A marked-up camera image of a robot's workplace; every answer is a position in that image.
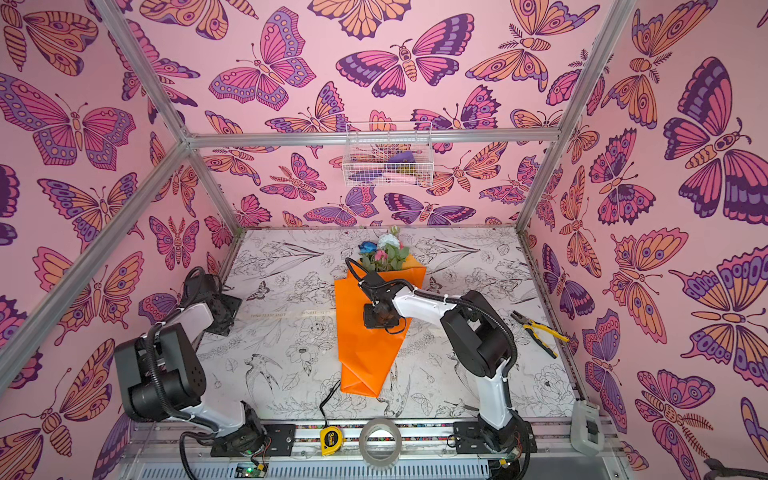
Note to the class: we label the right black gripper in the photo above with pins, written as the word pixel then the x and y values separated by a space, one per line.
pixel 377 316

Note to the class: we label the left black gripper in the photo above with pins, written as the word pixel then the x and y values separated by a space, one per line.
pixel 233 303

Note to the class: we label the orange wrapping paper sheet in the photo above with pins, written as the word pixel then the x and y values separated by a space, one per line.
pixel 366 354

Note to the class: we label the blue fake rose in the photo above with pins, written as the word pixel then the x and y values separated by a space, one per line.
pixel 367 247

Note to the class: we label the white fake rose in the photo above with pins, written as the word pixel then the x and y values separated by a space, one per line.
pixel 390 239

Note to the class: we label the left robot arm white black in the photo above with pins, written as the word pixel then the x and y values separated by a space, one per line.
pixel 161 377

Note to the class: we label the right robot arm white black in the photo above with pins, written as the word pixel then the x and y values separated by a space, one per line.
pixel 481 340

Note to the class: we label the yellow tape measure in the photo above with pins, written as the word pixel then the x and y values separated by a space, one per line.
pixel 331 437

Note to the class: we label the clear tape roll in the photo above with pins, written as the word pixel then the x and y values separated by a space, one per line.
pixel 380 443

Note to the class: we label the green circuit board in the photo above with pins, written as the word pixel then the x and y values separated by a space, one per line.
pixel 252 470

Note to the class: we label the grey plastic clamp device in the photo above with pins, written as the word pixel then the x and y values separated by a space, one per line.
pixel 586 435

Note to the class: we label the yellow handled pliers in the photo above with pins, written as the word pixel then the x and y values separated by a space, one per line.
pixel 534 328

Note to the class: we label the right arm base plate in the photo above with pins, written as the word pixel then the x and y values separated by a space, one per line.
pixel 477 437

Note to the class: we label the white wire basket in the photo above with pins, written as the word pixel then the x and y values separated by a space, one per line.
pixel 398 153

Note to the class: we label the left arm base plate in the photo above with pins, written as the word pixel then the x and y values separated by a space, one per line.
pixel 272 440

